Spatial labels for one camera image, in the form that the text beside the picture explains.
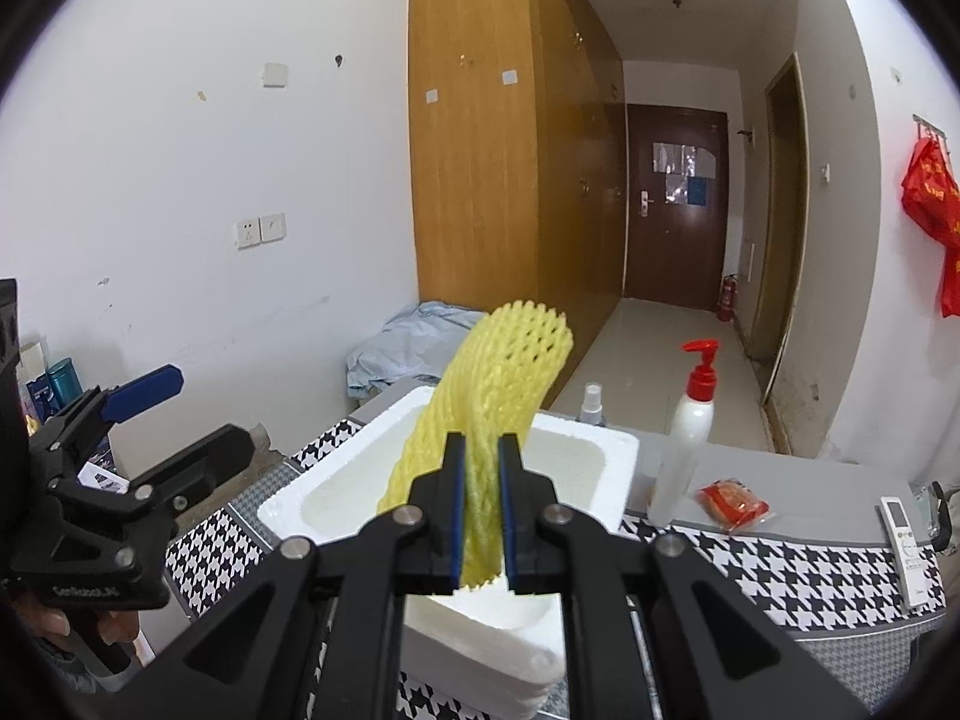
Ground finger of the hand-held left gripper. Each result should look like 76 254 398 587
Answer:
30 365 185 478
49 425 257 519

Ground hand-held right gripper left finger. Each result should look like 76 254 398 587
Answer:
142 431 470 720

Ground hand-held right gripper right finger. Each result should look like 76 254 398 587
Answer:
499 431 863 720

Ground white foam box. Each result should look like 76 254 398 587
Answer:
257 386 641 712

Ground yellow foam fruit net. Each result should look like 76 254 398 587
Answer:
375 301 577 592

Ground person's left hand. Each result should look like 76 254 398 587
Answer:
25 605 143 682

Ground light blue bedding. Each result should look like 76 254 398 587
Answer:
346 301 492 400

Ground white red pump lotion bottle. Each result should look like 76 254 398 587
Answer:
646 340 721 527

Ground red snack packet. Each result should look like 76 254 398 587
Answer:
696 478 775 535

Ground houndstooth tablecloth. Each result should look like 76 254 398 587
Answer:
165 416 950 720

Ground dark brown entrance door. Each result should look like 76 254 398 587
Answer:
624 103 730 310

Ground wooden wardrobe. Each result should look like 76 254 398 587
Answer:
409 0 626 398

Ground wooden side doorway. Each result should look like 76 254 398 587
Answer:
750 52 809 410

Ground white paper notices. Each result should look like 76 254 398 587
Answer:
652 142 715 177

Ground white remote control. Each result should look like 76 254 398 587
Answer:
879 496 925 597

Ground red plastic bag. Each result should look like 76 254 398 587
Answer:
900 136 960 318

